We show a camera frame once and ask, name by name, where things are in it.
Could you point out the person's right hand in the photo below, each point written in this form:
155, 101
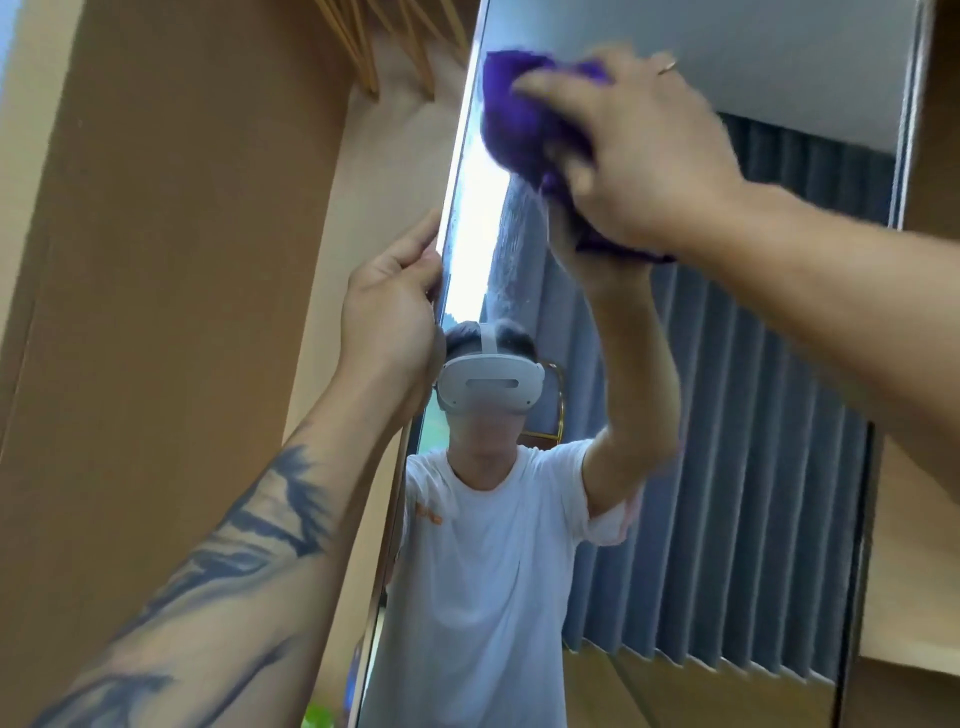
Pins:
652, 165

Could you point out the person's left hand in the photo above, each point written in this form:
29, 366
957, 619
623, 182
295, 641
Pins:
386, 330

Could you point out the purple cleaning cloth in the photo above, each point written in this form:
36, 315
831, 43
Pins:
525, 127

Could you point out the pull-out wardrobe mirror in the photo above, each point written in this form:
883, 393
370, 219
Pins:
750, 375

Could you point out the person's left forearm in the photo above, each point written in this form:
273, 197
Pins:
225, 585

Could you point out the person's right forearm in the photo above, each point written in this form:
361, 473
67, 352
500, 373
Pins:
847, 315

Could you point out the light wooden wardrobe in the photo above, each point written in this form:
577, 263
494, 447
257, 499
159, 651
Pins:
187, 262

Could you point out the green tissue packet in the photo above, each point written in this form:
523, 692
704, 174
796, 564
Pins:
319, 716

